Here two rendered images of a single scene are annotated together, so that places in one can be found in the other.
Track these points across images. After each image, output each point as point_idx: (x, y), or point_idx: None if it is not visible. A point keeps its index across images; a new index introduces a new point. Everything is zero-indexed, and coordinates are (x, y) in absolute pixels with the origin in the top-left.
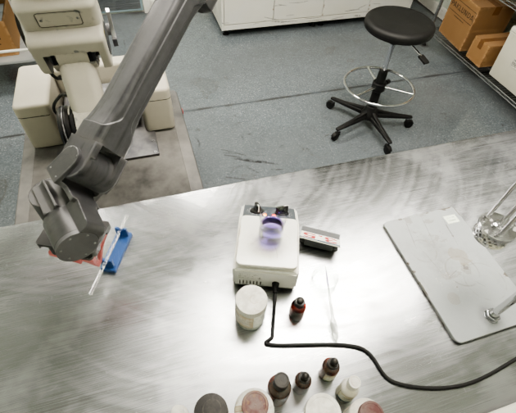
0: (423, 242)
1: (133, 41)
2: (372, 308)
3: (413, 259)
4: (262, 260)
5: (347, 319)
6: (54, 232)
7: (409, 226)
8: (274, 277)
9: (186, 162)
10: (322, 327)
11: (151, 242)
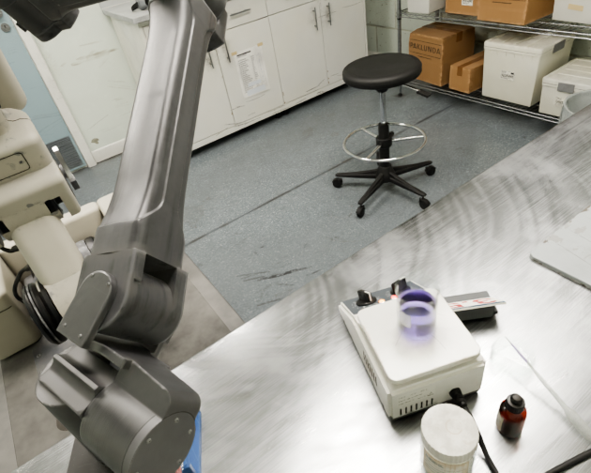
0: None
1: (137, 97)
2: None
3: None
4: (427, 362)
5: (584, 402)
6: (112, 439)
7: (563, 245)
8: (452, 381)
9: (209, 300)
10: (559, 430)
11: (234, 410)
